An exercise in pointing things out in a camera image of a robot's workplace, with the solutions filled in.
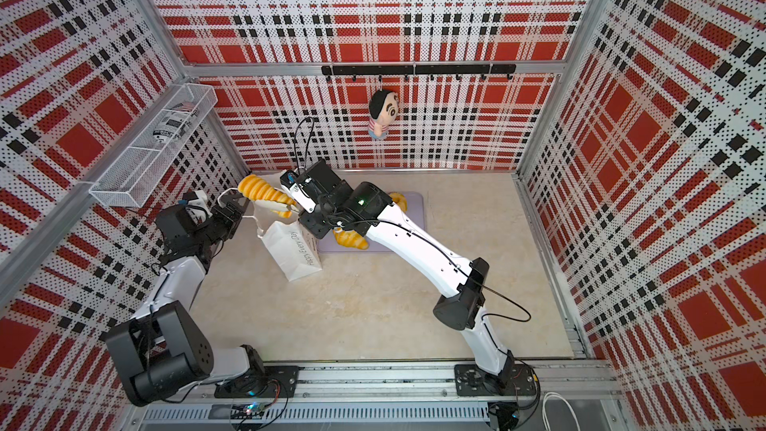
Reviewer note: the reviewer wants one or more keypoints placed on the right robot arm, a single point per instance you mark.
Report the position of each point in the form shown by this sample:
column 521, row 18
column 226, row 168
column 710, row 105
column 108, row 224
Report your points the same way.
column 461, row 282

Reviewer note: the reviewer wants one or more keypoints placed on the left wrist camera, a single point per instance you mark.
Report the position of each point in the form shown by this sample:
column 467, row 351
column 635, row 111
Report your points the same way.
column 197, row 204

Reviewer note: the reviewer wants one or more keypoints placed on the lavender tray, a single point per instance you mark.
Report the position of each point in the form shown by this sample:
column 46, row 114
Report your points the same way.
column 415, row 211

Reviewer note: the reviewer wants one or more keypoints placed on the croissant front left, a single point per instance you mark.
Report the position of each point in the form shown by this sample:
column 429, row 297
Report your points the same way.
column 350, row 239

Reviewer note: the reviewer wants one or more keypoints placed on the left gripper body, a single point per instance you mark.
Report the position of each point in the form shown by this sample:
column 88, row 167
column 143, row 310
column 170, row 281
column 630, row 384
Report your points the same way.
column 221, row 224

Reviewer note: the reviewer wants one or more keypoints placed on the clear wire shelf basket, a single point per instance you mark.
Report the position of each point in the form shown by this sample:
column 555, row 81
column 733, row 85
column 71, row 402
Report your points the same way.
column 138, row 169

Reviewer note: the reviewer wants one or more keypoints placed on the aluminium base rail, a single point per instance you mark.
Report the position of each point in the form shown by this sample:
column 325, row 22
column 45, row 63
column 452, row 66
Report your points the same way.
column 544, row 394

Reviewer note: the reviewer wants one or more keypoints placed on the can in basket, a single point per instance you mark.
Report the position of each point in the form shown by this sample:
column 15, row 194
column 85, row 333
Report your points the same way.
column 174, row 123

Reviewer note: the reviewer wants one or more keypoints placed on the hanging doll toy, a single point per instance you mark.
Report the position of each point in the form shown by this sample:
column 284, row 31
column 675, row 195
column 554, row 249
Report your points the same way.
column 383, row 111

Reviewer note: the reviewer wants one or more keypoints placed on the round bundt bread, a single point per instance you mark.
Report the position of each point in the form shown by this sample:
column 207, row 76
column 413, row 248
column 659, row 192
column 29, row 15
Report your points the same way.
column 400, row 200

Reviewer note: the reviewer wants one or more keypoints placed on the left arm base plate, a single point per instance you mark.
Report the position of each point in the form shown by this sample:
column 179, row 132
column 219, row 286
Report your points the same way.
column 274, row 381

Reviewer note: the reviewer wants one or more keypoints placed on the long ridged bread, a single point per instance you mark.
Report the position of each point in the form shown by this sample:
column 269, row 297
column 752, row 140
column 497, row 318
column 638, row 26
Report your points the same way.
column 255, row 188

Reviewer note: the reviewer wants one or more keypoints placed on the black hook rail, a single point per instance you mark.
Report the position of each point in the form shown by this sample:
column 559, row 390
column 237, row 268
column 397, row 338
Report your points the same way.
column 419, row 69

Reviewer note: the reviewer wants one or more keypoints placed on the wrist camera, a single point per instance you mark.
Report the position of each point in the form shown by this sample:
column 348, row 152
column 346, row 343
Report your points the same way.
column 290, row 185
column 197, row 204

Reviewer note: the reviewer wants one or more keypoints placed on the white paper bag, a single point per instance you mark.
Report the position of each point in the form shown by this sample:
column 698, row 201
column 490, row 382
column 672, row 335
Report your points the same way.
column 292, row 248

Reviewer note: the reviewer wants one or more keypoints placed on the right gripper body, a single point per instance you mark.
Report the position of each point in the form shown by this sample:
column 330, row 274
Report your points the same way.
column 320, row 221

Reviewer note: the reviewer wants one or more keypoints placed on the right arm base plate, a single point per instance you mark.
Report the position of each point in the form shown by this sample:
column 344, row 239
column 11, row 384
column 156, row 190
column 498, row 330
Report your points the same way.
column 515, row 382

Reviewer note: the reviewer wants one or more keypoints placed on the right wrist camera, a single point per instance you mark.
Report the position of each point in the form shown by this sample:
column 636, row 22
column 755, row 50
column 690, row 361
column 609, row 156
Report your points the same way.
column 290, row 185

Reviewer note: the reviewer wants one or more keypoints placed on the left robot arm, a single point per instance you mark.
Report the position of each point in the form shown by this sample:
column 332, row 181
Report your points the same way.
column 160, row 350

